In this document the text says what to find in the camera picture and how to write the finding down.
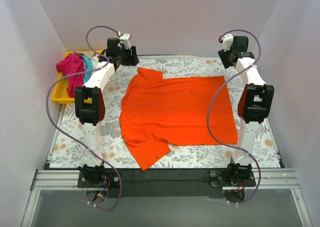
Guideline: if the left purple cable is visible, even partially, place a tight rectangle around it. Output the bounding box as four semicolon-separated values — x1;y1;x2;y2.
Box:
45;25;123;212

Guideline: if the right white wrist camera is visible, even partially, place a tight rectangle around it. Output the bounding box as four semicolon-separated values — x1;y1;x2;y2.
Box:
218;33;234;52

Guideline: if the floral patterned table mat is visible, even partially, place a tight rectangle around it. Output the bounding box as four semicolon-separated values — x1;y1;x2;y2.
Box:
48;57;280;169

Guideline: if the white t shirt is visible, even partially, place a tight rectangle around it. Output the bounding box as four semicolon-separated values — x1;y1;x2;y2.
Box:
90;54;100;69

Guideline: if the yellow plastic bin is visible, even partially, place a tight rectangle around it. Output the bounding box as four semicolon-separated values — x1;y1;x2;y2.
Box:
52;51;95;104

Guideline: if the aluminium mounting rail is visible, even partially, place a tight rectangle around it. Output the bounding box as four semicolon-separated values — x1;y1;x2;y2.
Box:
31;168;300;190

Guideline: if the orange t shirt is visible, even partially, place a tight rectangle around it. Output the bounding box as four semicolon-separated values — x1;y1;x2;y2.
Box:
119;67;238;170

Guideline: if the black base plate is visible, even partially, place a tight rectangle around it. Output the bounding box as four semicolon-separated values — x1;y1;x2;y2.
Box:
86;168;258;199

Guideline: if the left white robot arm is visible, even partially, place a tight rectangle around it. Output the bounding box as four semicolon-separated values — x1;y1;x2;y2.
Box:
74;33;139;187

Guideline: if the magenta t shirt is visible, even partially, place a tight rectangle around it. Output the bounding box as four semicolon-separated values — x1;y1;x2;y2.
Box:
56;53;85;98

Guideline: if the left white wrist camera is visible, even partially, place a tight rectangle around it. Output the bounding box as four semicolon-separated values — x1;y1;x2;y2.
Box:
117;31;132;50

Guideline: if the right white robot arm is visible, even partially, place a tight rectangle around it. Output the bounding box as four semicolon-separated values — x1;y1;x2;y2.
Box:
218;33;275;186

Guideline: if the teal t shirt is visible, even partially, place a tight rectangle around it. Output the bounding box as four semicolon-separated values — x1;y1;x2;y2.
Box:
82;55;94;74

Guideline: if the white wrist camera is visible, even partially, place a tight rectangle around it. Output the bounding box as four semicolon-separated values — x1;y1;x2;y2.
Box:
117;31;132;50
218;33;234;52

